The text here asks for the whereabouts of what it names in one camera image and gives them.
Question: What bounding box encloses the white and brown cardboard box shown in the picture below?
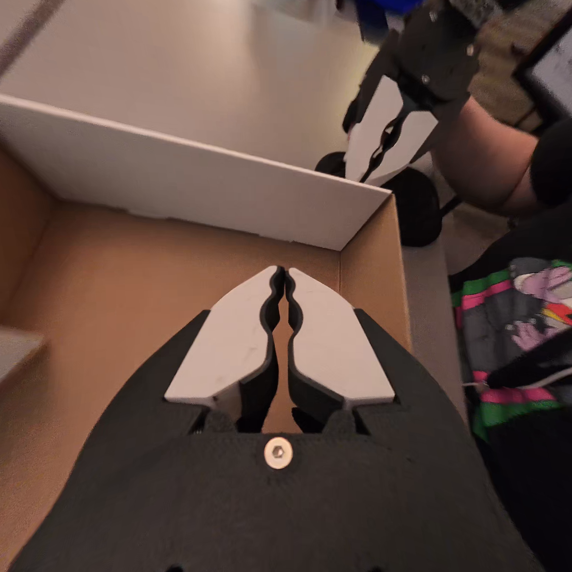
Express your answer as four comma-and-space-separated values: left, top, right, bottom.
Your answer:
0, 94, 413, 572

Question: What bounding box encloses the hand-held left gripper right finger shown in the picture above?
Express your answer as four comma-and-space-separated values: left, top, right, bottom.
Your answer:
284, 267, 397, 432

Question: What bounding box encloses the person's colourful printed clothing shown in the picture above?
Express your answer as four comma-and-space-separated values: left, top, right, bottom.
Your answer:
448, 116, 572, 572

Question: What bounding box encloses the black framed screen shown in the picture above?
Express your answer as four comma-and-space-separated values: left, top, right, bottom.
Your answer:
513, 15, 572, 132

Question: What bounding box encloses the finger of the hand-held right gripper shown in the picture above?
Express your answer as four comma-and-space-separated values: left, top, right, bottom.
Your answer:
346, 75, 406, 180
364, 109, 441, 187

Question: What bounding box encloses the blue object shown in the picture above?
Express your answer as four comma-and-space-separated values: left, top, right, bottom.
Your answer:
355, 0, 424, 29

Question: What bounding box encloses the thin white cable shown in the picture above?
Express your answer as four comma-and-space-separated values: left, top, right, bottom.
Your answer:
462, 369, 572, 390

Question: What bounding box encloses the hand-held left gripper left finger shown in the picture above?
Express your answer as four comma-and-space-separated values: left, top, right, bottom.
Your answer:
164, 266, 287, 432

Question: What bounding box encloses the person's right forearm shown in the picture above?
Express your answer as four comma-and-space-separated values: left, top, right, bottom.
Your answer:
431, 96, 542, 216

